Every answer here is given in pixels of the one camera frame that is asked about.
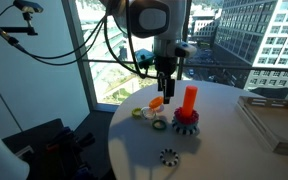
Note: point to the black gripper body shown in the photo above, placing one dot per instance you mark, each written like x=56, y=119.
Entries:
x=165, y=66

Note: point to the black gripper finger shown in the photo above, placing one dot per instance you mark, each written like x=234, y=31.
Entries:
x=160, y=85
x=168, y=91

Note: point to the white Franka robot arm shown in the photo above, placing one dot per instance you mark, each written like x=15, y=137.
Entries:
x=150, y=18

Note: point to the dark vertical window mullion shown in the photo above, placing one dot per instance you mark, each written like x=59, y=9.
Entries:
x=188, y=23

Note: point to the dark horizontal window railing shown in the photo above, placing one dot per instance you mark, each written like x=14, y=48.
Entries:
x=237, y=67

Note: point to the pale window mullion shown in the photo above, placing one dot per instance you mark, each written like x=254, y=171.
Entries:
x=80, y=56

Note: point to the black equipment platform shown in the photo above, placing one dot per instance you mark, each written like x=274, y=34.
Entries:
x=34, y=136

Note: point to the white rounded housing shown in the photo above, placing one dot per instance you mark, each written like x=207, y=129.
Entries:
x=0, y=156

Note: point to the orange stacking toy post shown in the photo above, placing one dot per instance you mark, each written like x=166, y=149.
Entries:
x=189, y=100

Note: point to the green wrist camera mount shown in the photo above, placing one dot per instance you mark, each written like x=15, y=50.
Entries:
x=144, y=58

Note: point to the grey camera on mount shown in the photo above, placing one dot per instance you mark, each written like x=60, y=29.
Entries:
x=27, y=6

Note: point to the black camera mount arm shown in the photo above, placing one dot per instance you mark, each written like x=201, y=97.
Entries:
x=7, y=30

